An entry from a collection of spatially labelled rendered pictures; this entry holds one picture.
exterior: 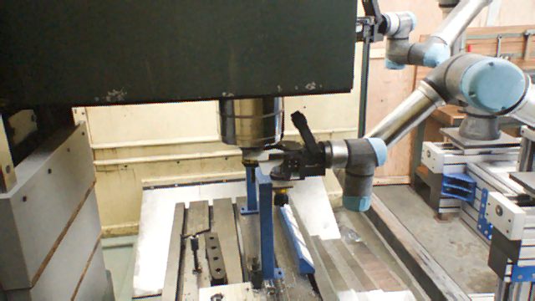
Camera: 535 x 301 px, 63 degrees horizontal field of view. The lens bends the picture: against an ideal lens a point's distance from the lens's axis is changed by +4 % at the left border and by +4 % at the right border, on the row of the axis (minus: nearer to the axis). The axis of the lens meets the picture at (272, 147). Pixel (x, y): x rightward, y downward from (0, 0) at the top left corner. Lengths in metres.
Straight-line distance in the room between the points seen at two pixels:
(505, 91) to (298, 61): 0.50
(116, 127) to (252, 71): 1.31
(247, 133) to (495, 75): 0.57
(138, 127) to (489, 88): 1.49
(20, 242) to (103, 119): 1.26
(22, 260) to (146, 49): 0.43
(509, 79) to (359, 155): 0.36
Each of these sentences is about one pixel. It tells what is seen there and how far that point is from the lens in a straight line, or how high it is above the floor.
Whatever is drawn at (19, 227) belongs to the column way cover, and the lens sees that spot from 0.87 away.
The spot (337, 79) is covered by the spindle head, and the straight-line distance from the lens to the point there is 0.87.
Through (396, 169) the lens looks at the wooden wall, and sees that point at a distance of 4.18.
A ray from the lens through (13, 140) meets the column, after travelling 1.00.
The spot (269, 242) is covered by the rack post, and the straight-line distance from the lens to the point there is 1.29.
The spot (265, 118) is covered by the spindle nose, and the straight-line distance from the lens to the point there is 0.91.
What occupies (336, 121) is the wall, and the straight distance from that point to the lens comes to 2.12.
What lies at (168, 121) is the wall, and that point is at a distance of 2.03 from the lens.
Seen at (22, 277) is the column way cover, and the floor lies 1.26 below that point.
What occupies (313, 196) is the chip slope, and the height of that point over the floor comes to 0.80.
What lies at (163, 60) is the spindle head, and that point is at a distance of 0.83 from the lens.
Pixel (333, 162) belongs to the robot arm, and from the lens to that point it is 1.04.
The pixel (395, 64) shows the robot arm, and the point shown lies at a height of 1.49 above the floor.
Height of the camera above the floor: 1.72
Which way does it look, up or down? 20 degrees down
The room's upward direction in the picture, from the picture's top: 1 degrees counter-clockwise
